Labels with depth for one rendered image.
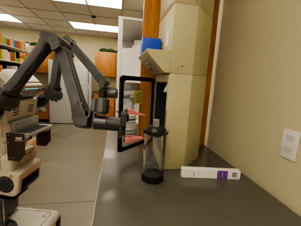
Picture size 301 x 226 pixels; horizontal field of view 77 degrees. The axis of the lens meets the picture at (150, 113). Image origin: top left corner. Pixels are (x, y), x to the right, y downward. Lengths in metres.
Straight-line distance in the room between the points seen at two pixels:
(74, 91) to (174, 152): 0.54
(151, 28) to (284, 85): 0.79
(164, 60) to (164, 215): 0.62
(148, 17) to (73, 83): 0.66
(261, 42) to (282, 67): 0.19
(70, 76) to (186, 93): 0.53
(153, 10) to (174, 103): 0.64
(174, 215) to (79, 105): 0.54
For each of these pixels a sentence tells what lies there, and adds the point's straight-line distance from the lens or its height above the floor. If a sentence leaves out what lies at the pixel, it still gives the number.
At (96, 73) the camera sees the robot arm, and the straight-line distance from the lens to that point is 1.33.
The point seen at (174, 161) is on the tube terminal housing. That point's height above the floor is 0.98.
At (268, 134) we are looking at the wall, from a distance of 1.00.
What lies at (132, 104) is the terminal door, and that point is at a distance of 1.03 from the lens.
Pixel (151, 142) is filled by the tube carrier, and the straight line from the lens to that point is 0.79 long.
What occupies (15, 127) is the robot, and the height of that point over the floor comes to 1.07.
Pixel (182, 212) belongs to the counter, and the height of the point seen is 0.94.
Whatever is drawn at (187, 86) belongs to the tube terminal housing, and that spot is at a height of 1.35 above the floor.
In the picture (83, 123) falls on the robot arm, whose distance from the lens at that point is 0.79.
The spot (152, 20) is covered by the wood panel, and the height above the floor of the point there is 1.74.
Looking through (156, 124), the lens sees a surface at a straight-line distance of 0.80.
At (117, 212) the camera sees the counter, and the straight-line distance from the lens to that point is 0.71.
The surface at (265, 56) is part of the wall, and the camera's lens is 1.05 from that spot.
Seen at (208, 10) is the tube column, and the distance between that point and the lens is 1.11.
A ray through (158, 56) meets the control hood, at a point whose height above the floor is 1.48.
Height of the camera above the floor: 1.37
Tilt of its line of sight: 9 degrees down
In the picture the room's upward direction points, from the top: 4 degrees clockwise
